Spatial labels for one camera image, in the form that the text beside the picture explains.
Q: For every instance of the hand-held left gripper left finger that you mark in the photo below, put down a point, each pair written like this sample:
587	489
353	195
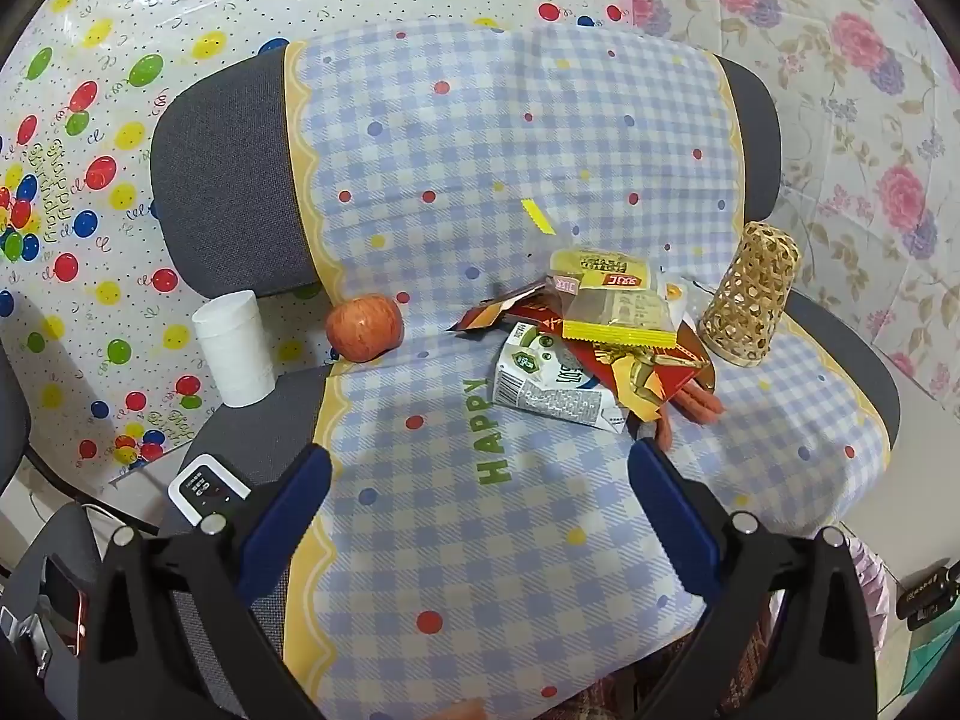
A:
289	510

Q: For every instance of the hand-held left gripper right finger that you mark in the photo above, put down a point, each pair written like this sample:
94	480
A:
675	517

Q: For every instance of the orange carrot toy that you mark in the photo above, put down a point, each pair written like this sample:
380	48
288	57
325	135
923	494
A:
697	399

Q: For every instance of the red gold wrapper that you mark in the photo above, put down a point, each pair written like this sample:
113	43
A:
652	375

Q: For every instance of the white green milk carton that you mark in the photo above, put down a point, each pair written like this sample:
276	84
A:
540	382

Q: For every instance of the clear yellow snack wrapper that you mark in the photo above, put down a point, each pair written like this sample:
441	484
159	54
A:
615	311

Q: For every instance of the white orange small wrapper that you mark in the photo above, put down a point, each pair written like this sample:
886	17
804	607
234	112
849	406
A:
677	298

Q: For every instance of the woven bamboo basket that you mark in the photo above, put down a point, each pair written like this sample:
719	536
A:
746	300

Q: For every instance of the yellow red-label snack wrapper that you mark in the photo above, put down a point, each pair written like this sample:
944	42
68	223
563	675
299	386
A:
592	266

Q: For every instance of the brown snack wrapper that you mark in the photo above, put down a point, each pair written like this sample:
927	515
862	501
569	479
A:
487	311

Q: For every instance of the yellow wrapper strip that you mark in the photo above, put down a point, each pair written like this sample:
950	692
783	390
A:
536	216

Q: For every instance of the white pocket router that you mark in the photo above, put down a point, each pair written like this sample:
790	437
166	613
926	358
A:
202	491

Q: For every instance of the white toilet paper roll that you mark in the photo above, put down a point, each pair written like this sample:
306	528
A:
232	352

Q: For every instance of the red apple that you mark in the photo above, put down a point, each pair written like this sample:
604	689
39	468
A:
365	326

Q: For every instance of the pink plastic bag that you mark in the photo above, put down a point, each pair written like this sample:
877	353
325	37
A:
874	600

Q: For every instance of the red phone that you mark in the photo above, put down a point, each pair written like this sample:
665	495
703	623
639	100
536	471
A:
64	607

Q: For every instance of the grey office chair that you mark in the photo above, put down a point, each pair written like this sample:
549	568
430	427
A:
225	150

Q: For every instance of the balloon print plastic sheet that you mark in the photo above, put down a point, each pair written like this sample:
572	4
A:
112	127

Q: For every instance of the blue checkered cloth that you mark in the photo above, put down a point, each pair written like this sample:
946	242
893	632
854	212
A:
487	127

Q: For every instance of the floral print plastic sheet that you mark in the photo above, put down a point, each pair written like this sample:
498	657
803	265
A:
825	90

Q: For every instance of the black camera device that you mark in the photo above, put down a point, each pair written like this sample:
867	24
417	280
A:
926	600

